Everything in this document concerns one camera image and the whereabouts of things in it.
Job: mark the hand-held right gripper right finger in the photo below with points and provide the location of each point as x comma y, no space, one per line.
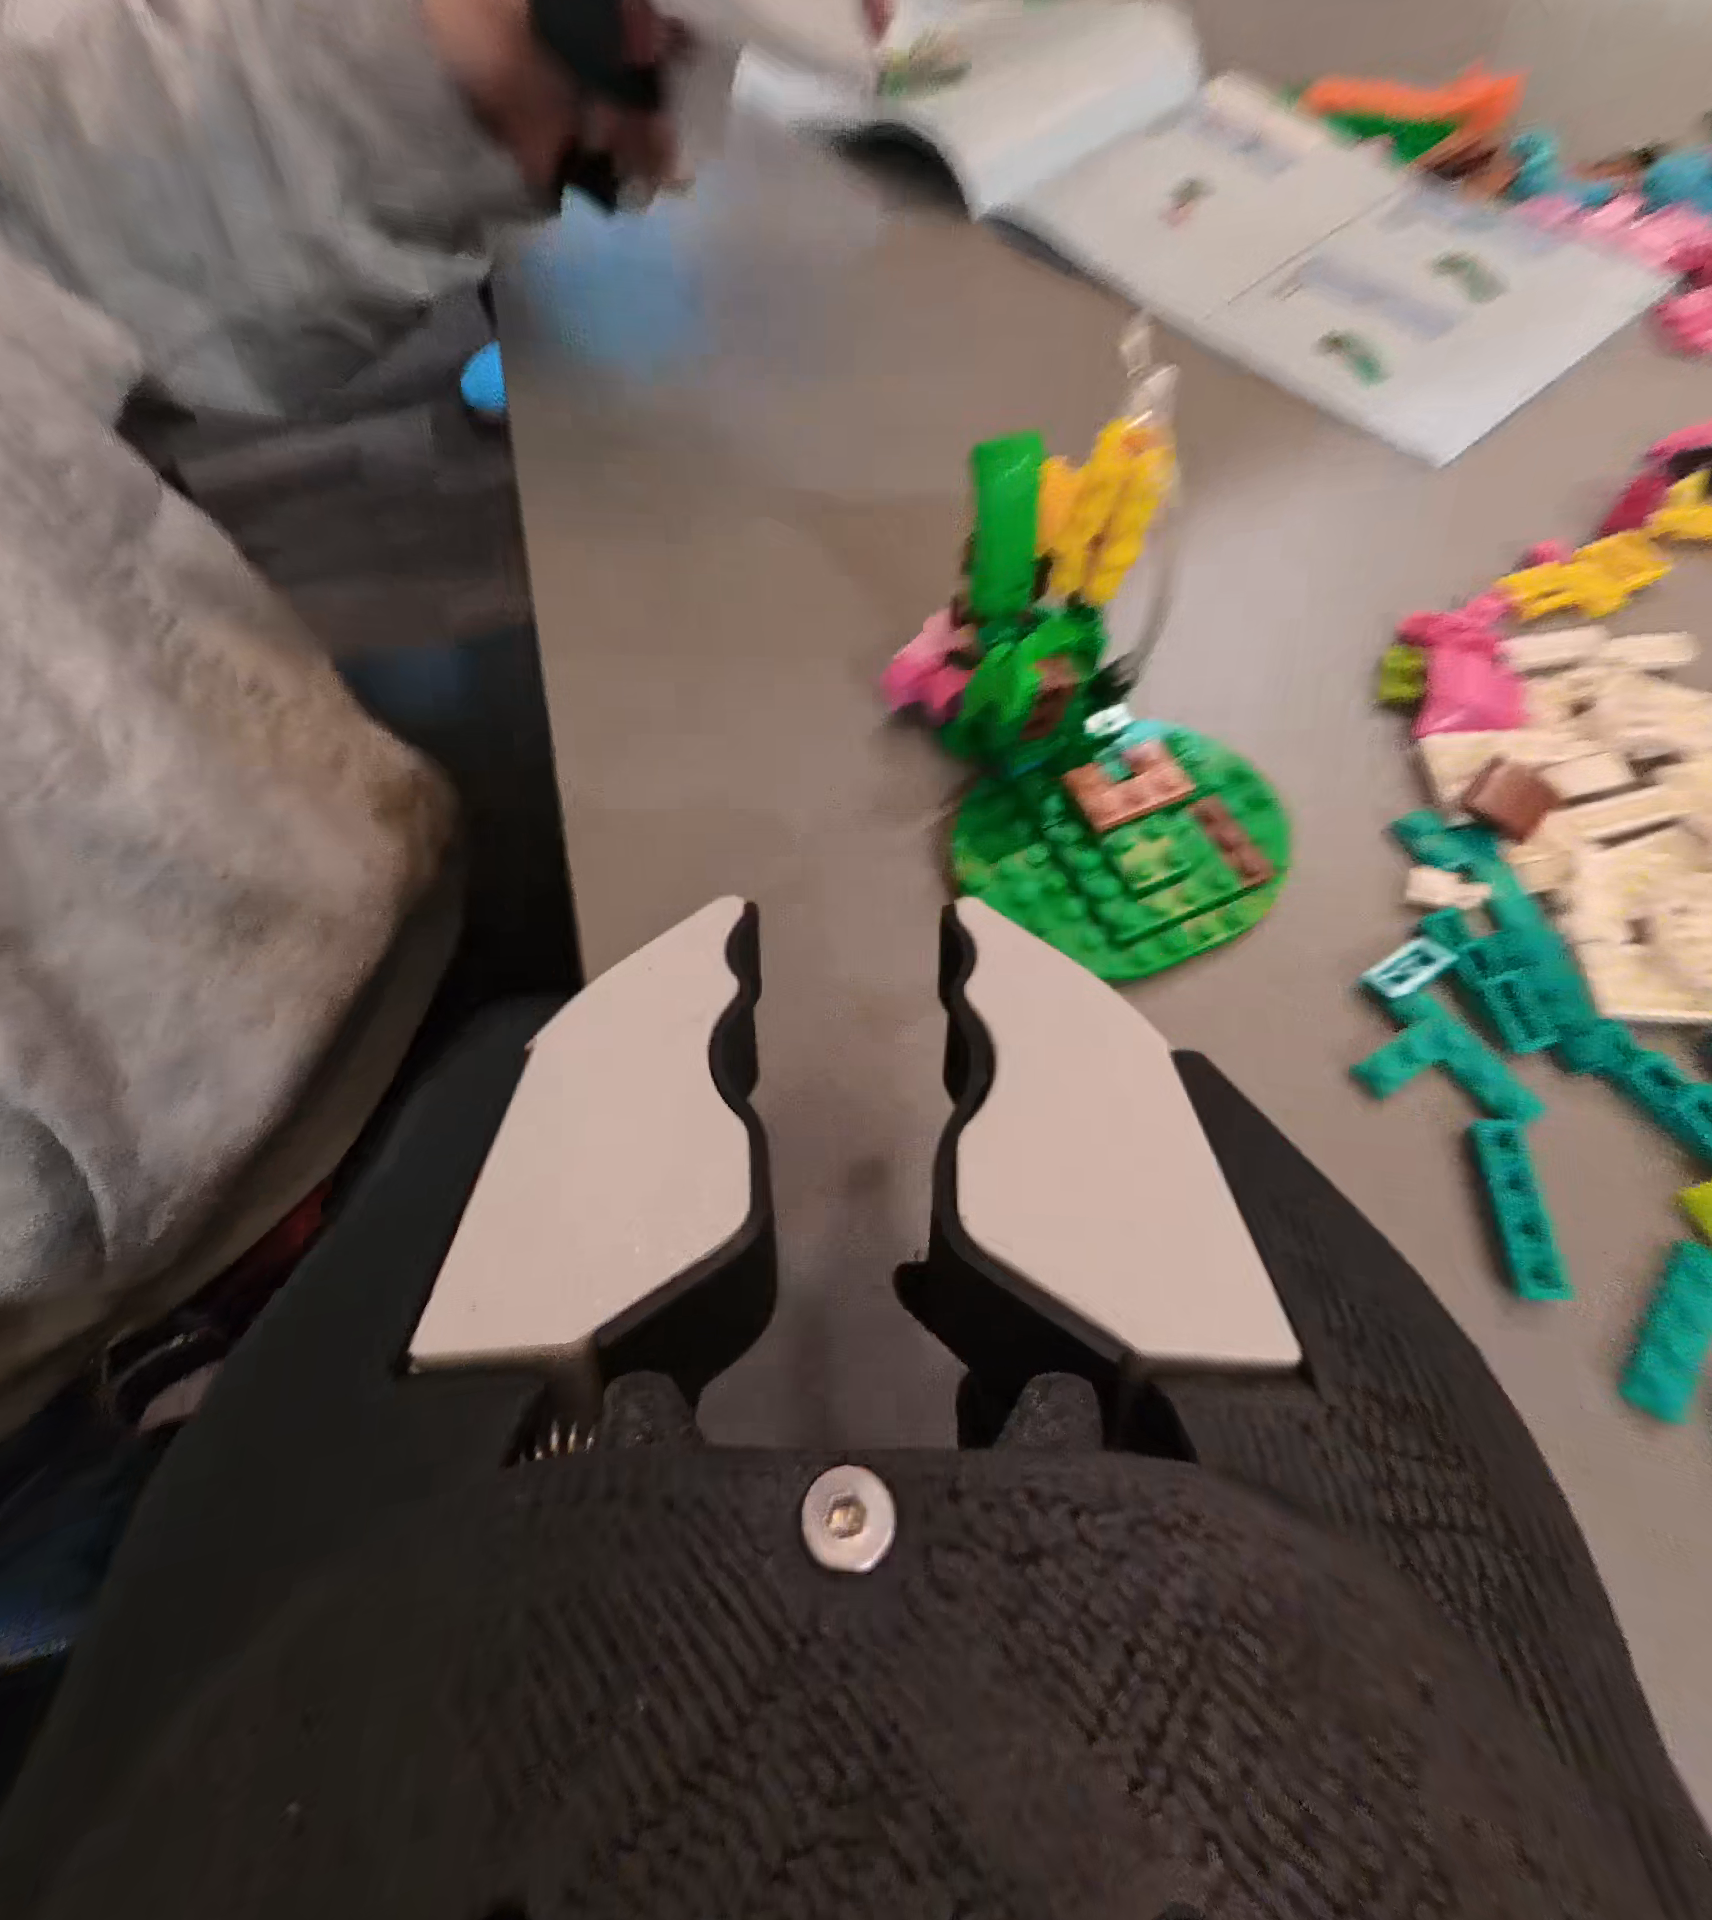
1096,1188

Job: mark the green toy brick model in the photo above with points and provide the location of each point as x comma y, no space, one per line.
1096,840

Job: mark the person's left hand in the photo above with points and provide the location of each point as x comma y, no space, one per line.
493,83

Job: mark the heap of mixed toy bricks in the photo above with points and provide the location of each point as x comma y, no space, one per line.
1621,840

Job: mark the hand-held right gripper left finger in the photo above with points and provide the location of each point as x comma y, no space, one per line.
604,1156

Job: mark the person's dark trousers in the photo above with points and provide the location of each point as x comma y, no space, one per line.
349,510

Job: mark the open instruction booklet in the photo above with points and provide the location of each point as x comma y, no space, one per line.
1245,227

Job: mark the person's left forearm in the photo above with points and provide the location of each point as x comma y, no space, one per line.
198,168

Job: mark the pile of pink orange bricks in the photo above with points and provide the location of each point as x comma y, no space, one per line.
1682,214

